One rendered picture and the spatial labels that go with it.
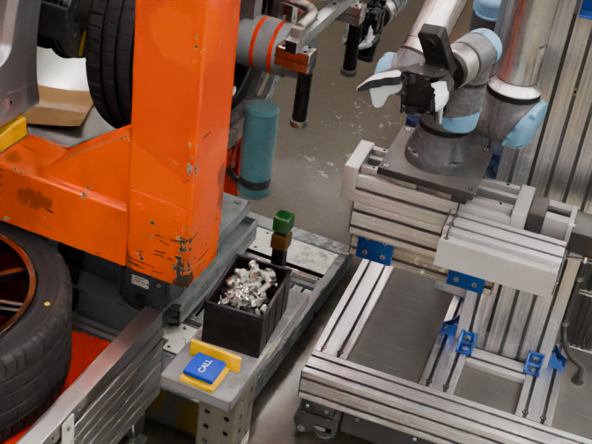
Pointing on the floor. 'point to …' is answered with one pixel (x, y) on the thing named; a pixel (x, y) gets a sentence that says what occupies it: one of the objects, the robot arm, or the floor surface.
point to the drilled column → (225, 421)
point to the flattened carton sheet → (60, 107)
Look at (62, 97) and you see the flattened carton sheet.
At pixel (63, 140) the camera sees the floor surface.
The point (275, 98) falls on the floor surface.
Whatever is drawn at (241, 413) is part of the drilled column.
